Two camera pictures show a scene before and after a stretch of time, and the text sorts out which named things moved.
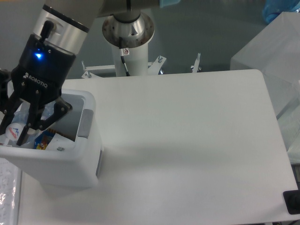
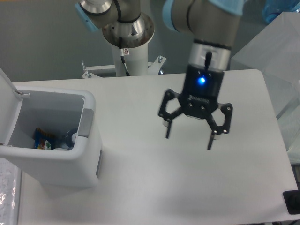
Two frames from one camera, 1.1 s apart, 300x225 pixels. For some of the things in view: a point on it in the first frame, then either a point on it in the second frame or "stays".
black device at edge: x=292 y=199 stays
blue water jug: x=272 y=8 stays
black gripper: x=39 y=78 to x=199 y=98
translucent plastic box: x=275 y=51 stays
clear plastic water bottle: x=14 y=128 to x=69 y=146
